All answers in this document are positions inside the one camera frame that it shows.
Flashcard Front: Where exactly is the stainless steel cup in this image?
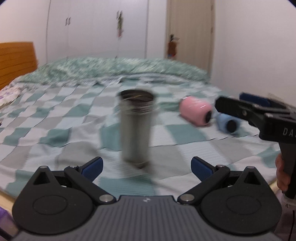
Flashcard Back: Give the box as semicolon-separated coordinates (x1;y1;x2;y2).
118;89;155;168

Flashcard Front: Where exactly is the light blue cartoon cup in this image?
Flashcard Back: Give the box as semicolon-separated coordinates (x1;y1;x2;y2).
216;113;241;135

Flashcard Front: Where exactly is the pink cup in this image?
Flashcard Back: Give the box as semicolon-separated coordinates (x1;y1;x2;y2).
179;96;213;126

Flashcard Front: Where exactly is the right hand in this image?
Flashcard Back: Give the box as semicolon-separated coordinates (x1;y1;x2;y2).
275;153;290;192

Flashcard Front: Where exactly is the checkered teal bed sheet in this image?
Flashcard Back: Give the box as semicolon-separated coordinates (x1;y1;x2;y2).
1;76;280;197

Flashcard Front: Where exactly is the wooden door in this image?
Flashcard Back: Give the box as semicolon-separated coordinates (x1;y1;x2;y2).
165;0;215;73

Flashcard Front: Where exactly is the green floral duvet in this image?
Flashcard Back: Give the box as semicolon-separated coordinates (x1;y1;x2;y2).
18;57;209;85

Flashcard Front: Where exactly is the wooden headboard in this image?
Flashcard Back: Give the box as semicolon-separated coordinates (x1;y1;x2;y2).
0;42;38;89

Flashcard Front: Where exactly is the white wardrobe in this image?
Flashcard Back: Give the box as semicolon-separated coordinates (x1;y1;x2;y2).
46;1;167;62

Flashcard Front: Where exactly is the brown plush on door handle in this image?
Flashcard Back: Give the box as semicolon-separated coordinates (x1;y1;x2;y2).
167;34;179;60

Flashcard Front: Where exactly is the green toy on wardrobe handle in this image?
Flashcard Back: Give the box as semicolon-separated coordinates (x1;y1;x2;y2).
117;11;123;38

